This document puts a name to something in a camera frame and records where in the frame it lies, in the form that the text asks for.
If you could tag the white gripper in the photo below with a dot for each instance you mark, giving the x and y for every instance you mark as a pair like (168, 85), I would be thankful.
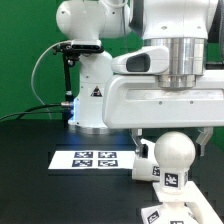
(132, 102)

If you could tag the white lamp bulb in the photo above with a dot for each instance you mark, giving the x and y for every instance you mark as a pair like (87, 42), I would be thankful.
(174, 153)

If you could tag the white lamp shade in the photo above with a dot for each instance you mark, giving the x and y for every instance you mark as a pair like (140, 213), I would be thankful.
(146, 169)

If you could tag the white lamp base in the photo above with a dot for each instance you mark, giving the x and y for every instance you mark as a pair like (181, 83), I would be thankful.
(188, 207)

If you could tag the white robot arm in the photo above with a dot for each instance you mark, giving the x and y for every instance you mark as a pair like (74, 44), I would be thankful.
(125, 26)

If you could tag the white marker sheet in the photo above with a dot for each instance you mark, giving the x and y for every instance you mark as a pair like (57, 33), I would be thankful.
(87, 159)

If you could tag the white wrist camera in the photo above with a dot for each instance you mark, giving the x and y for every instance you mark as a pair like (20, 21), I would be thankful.
(147, 60)

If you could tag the black camera stand pole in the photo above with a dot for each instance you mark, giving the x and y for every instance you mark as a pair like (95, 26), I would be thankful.
(69, 98)

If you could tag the black camera on stand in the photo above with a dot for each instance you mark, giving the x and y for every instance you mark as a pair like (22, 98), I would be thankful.
(78, 47)

